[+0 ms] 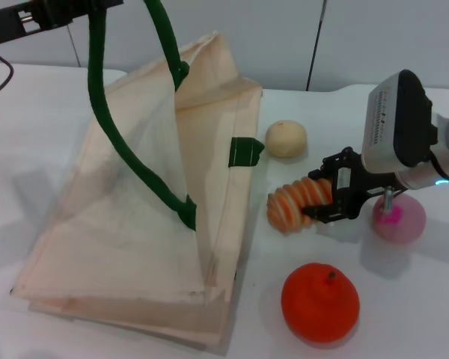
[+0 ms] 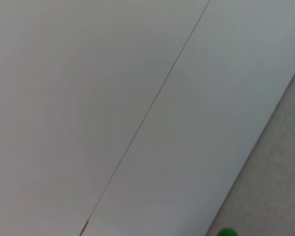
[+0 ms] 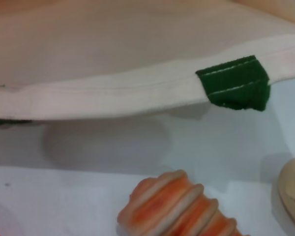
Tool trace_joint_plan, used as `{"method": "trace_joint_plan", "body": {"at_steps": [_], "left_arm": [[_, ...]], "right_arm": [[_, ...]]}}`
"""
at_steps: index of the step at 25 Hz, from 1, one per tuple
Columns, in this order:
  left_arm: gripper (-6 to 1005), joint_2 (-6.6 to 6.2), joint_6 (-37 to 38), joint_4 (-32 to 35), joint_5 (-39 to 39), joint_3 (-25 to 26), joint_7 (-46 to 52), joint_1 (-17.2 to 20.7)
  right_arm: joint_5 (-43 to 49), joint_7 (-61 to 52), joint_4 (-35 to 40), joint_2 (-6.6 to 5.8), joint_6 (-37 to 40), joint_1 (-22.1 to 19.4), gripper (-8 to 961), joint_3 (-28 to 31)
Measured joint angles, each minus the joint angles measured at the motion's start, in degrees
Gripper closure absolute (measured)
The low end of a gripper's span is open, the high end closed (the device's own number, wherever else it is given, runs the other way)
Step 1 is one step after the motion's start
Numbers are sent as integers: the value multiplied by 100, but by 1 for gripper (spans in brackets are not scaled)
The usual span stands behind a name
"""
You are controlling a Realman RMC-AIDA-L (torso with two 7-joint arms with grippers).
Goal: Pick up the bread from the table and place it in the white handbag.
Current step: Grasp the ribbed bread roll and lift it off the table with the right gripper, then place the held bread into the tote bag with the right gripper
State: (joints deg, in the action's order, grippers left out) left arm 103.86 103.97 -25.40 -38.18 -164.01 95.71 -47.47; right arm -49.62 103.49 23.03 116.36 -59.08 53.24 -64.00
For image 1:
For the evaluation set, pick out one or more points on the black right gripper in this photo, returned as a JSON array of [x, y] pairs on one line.
[[353, 190]]

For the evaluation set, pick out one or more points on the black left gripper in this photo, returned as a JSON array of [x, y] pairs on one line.
[[7, 26]]

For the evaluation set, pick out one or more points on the striped orange bread loaf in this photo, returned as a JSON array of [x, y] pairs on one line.
[[288, 207]]

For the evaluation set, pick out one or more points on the round beige bun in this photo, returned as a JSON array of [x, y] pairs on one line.
[[285, 138]]

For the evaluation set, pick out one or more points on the round pink bun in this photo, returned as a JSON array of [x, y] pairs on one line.
[[404, 222]]

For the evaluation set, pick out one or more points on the orange fruit with stem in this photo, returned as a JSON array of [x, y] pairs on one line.
[[320, 304]]

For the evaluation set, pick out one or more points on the thin dark background pole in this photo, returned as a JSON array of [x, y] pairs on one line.
[[313, 56]]

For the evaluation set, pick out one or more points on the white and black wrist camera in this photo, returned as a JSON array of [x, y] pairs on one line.
[[396, 119]]

